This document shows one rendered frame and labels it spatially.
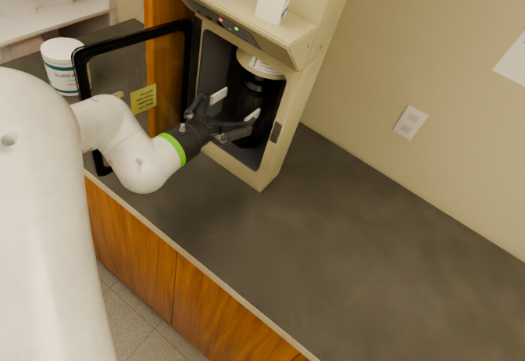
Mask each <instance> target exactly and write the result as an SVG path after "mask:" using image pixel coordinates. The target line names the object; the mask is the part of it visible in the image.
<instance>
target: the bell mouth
mask: <svg viewBox="0 0 525 361"><path fill-rule="evenodd" d="M236 56H237V60H238V62H239V63H240V64H241V65H242V66H243V67H244V68H245V69H246V70H248V71H249V72H251V73H253V74H255V75H257V76H260V77H264V78H267V79H271V80H285V79H286V77H285V76H284V75H283V74H282V73H281V72H279V71H278V70H275V69H274V68H273V67H271V66H269V65H267V64H266V63H264V62H263V61H261V60H259V59H257V58H256V57H255V56H253V55H250V54H249V53H247V52H246V51H244V50H242V49H241V48H238V49H237V51H236Z"/></svg>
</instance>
